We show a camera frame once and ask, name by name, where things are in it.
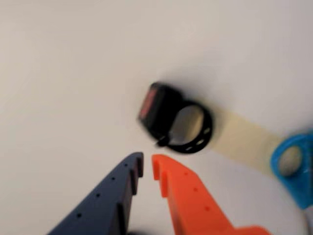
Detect blue handled scissors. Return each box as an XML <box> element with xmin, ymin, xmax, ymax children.
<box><xmin>270</xmin><ymin>129</ymin><xmax>313</xmax><ymax>210</ymax></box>

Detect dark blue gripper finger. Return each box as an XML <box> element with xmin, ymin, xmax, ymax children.
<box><xmin>46</xmin><ymin>152</ymin><xmax>144</xmax><ymax>235</ymax></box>

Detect short beige tape strip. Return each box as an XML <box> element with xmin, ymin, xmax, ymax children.
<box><xmin>210</xmin><ymin>110</ymin><xmax>287</xmax><ymax>177</ymax></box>

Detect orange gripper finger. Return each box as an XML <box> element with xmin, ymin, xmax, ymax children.
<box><xmin>151</xmin><ymin>154</ymin><xmax>272</xmax><ymax>235</ymax></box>

